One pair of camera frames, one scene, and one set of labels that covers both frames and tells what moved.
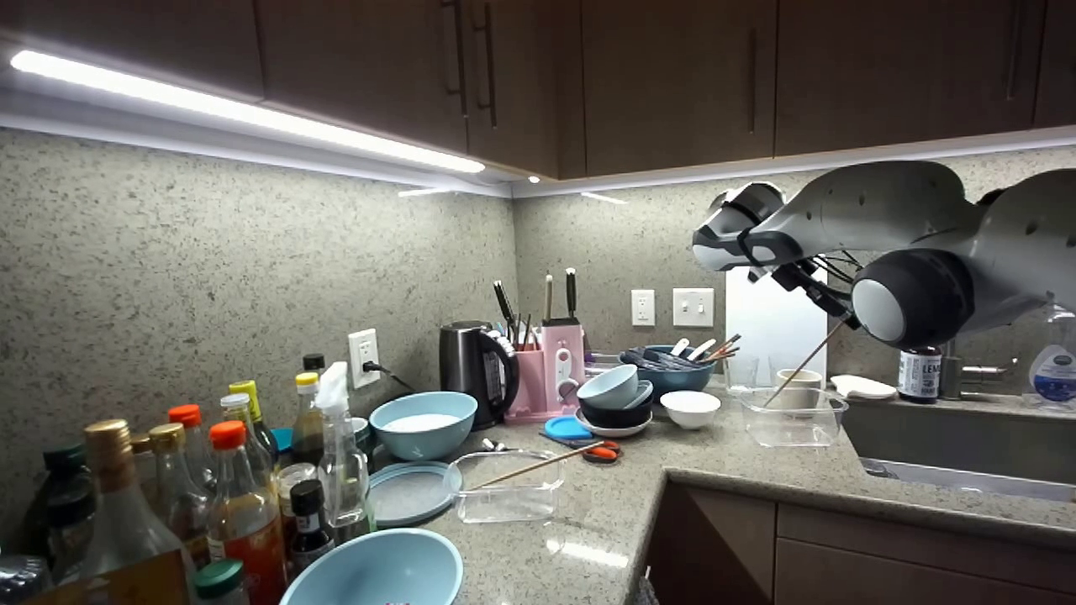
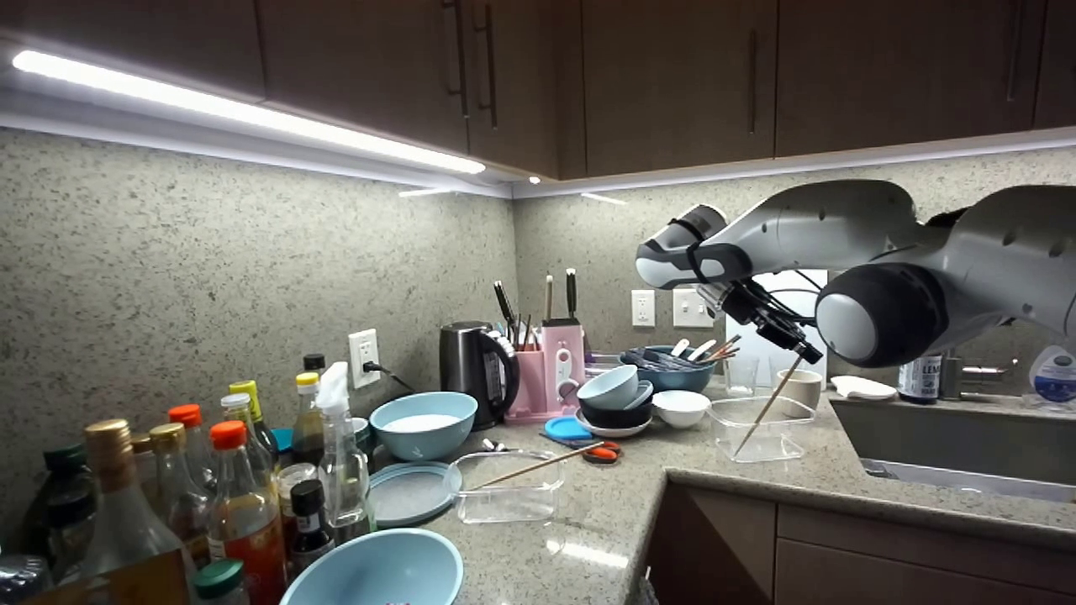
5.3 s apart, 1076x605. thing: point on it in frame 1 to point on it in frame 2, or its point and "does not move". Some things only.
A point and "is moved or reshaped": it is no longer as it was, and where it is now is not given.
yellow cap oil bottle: [307, 426] does not move
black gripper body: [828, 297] to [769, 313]
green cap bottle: [215, 578] does not move
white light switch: [643, 308] does not move
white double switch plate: [695, 304] does not move
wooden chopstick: [801, 367] is moved or reshaped
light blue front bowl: [398, 567] does not move
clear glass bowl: [792, 415] to [762, 428]
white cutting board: [771, 332] does not move
